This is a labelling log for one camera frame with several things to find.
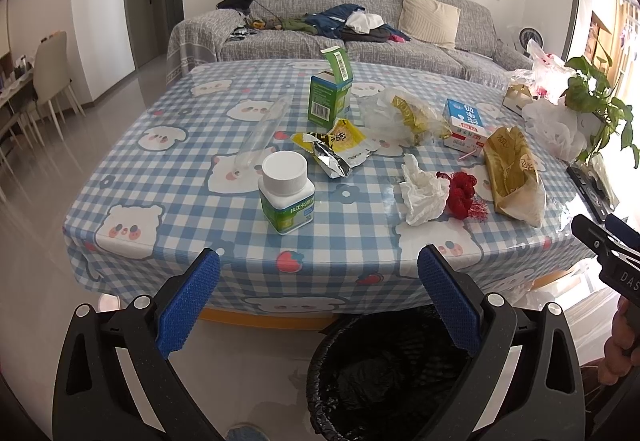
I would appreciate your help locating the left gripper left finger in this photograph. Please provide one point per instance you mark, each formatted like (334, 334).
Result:
(92, 400)

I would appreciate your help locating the white dining chair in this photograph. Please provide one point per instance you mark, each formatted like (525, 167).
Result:
(51, 77)

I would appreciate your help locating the pile of clothes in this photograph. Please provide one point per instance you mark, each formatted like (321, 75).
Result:
(347, 22)

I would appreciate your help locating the white tissue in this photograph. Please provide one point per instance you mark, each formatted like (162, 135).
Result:
(424, 194)

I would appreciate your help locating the green potted plant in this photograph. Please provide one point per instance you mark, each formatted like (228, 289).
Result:
(589, 92)

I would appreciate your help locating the black bag on sofa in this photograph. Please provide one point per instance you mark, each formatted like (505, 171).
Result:
(242, 6)

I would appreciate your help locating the beige cushion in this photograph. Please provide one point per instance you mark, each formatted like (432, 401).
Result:
(430, 21)

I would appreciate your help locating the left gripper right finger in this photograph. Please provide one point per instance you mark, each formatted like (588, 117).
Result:
(544, 400)

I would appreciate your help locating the white green pill bottle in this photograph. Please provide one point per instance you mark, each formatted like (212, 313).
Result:
(286, 192)

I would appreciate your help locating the blue checkered bear tablecloth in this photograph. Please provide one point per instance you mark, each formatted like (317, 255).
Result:
(223, 161)

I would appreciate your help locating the clear plastic bag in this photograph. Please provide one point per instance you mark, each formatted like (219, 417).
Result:
(399, 115)

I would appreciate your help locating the green medicine box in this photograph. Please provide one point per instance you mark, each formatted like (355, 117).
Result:
(329, 90)

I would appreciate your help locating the gold tissue box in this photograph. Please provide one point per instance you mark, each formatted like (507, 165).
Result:
(517, 96)

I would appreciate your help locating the black phone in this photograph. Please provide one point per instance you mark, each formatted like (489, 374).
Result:
(592, 190)

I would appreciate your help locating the gold tissue package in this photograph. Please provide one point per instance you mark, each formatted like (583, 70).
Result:
(516, 187)

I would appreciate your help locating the clear plastic bottle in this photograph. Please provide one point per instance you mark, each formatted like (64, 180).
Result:
(260, 136)

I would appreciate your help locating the pink white plastic bag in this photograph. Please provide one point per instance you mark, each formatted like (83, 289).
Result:
(549, 74)

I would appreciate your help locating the yellow snack wrapper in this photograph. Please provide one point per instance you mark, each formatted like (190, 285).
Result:
(339, 151)

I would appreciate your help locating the grey covered sofa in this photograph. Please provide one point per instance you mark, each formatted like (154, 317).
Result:
(456, 38)

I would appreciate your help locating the black lined trash bin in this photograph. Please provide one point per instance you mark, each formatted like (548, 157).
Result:
(383, 376)

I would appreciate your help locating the blue white milk carton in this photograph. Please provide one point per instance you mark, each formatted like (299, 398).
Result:
(468, 133)

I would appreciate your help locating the right human hand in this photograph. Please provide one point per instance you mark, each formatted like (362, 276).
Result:
(618, 359)

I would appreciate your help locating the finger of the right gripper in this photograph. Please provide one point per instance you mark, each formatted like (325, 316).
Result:
(614, 238)

